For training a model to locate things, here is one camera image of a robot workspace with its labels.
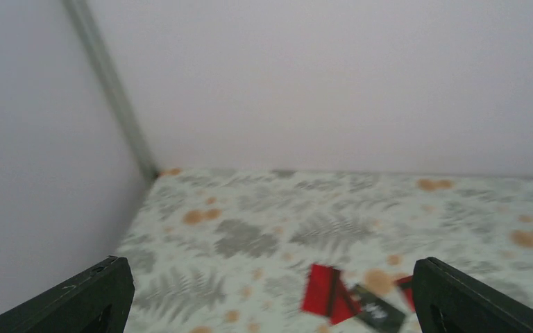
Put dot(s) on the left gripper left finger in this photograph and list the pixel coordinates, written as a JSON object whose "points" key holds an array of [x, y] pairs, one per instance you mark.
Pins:
{"points": [[95, 300]]}

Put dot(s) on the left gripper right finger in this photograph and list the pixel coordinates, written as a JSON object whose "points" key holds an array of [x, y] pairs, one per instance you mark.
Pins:
{"points": [[448, 300]]}

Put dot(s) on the red black stripe card far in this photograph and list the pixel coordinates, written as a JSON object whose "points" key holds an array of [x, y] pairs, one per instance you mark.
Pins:
{"points": [[404, 285]]}

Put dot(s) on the black VIP card far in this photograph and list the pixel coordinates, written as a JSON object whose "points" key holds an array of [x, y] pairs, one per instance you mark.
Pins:
{"points": [[377, 313]]}

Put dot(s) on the red card far left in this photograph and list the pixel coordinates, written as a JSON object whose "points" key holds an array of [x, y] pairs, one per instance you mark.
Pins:
{"points": [[327, 296]]}

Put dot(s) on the floral table mat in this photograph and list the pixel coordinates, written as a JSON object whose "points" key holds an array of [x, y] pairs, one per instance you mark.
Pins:
{"points": [[229, 251]]}

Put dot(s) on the aluminium corner post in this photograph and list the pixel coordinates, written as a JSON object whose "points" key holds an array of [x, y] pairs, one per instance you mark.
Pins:
{"points": [[101, 62]]}

